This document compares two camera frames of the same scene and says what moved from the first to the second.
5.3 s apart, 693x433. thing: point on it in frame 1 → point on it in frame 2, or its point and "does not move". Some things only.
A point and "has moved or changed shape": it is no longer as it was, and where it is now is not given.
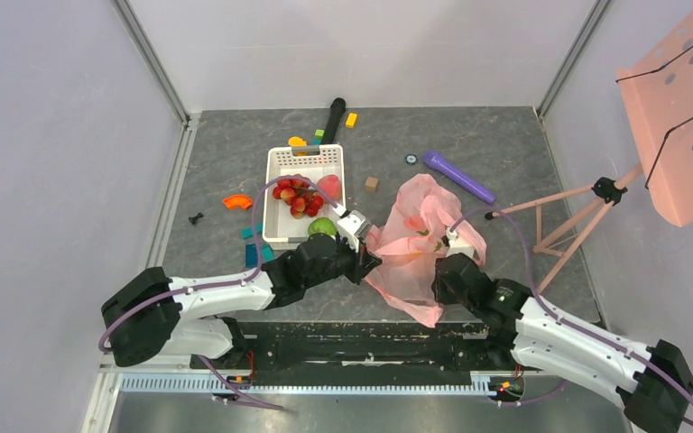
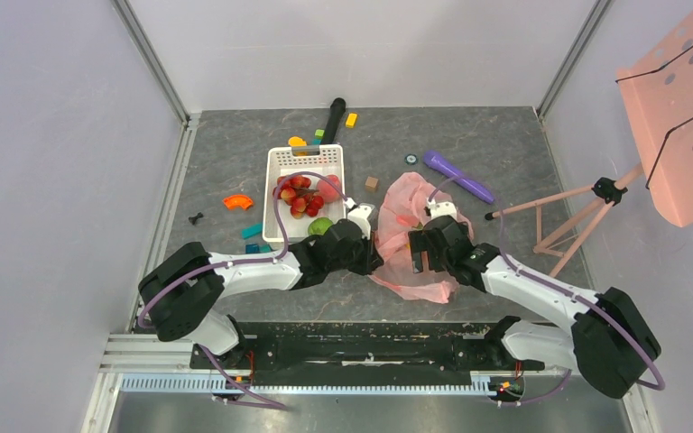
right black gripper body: [442, 270] → [420, 252]
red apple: [330, 185] does not move
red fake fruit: [300, 196] does not move
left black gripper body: [346, 262] does not move
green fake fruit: [322, 225] does not move
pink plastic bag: [406, 242] has moved or changed shape
